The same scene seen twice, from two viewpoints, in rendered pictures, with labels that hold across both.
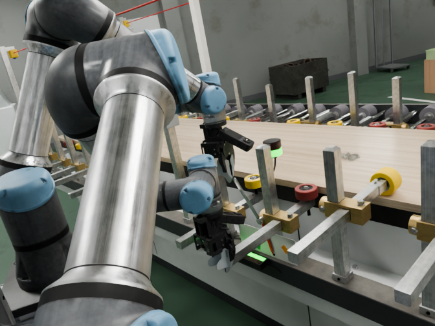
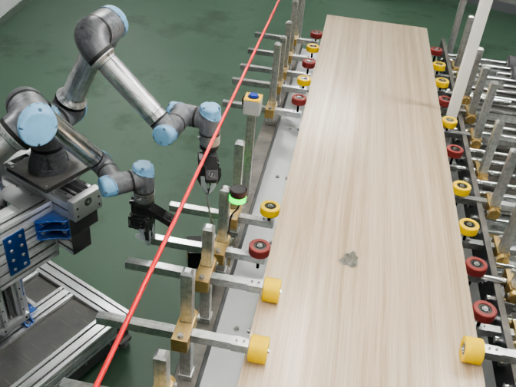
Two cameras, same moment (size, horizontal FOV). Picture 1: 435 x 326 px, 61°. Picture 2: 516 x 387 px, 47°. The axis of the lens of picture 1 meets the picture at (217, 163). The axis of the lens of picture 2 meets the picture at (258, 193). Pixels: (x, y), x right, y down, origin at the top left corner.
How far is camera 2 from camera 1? 1.72 m
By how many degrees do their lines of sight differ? 44
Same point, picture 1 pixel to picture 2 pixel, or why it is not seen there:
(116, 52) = (13, 109)
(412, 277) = (112, 316)
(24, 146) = (65, 92)
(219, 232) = (140, 217)
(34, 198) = not seen: hidden behind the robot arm
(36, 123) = (73, 83)
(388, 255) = not seen: hidden behind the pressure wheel
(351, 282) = (201, 324)
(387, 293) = (196, 347)
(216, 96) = (161, 134)
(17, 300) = (21, 167)
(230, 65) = not seen: outside the picture
